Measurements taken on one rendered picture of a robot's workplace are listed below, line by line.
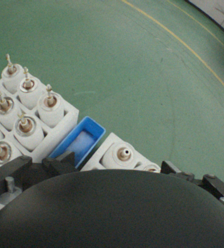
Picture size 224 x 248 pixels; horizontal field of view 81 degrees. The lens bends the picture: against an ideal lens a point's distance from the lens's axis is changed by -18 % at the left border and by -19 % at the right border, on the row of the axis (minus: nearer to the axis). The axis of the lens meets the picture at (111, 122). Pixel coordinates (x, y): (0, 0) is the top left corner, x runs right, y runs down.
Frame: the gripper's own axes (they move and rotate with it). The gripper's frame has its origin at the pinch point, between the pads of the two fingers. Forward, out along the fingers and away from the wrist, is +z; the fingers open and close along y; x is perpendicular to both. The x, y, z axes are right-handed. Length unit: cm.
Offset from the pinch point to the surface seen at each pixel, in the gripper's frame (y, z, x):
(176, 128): 37, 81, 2
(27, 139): -27.1, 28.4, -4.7
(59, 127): -20.9, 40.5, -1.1
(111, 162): -1.2, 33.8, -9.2
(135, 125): 9, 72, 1
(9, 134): -38, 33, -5
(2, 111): -38.9, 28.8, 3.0
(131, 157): 5.1, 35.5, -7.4
